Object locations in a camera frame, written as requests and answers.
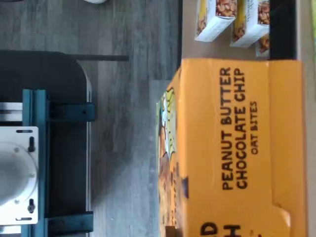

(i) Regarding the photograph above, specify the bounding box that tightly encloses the teal aluminium frame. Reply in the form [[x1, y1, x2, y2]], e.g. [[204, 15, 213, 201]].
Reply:
[[22, 89, 96, 237]]

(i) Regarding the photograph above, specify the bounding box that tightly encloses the white box yellow label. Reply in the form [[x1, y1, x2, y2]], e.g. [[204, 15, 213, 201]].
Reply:
[[229, 0, 270, 48], [194, 0, 238, 43], [255, 34, 271, 58]]

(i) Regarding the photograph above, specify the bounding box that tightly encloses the thin black bar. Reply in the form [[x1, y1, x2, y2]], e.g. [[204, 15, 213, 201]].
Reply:
[[71, 54, 130, 62]]

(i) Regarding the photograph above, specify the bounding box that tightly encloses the white mounting plate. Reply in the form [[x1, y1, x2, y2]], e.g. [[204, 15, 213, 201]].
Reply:
[[0, 126, 40, 224]]

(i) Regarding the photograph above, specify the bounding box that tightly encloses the silver aluminium rail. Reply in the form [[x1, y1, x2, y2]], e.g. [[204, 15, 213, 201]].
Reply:
[[0, 102, 24, 123]]

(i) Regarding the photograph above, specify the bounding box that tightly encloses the black robot stand top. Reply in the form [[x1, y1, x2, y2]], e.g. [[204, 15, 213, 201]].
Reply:
[[0, 50, 94, 237]]

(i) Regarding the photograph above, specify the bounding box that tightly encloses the wooden shelf board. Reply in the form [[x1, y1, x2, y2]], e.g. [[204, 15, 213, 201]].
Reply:
[[298, 0, 316, 237]]

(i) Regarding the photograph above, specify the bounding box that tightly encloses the orange Bobo's peanut butter box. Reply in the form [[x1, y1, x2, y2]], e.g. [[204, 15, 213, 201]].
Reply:
[[156, 58, 304, 237]]

